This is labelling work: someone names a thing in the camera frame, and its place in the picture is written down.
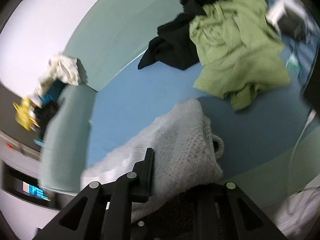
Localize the yellow plastic bag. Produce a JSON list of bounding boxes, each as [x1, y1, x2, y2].
[[12, 97, 38, 131]]

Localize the blue bag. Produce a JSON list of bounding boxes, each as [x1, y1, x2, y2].
[[39, 80, 67, 107]]

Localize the dark window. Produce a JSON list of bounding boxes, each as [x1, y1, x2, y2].
[[2, 163, 56, 209]]

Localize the green shirt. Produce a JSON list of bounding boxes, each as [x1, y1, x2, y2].
[[189, 0, 290, 111]]

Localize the black garment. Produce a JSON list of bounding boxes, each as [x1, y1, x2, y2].
[[138, 0, 219, 70]]

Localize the green sofa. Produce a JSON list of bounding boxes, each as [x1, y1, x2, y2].
[[39, 0, 320, 208]]

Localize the grey knitted sweater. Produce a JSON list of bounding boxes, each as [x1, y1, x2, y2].
[[80, 99, 224, 222]]

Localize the cream white garment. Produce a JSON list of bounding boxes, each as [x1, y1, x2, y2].
[[37, 54, 81, 96]]

